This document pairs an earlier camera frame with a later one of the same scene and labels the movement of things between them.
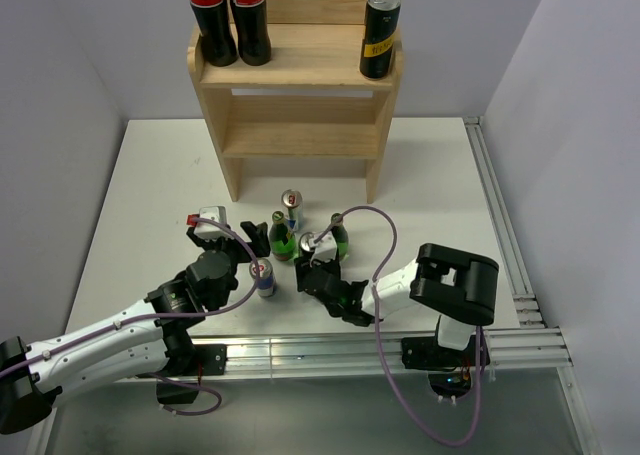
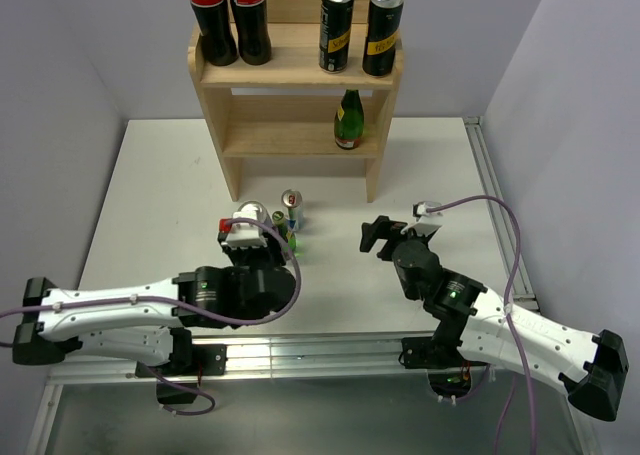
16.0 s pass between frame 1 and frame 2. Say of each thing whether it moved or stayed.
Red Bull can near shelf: stayed
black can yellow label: stayed
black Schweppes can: moved
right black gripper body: moved
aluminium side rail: stayed
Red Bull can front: moved
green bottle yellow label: moved
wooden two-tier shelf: stayed
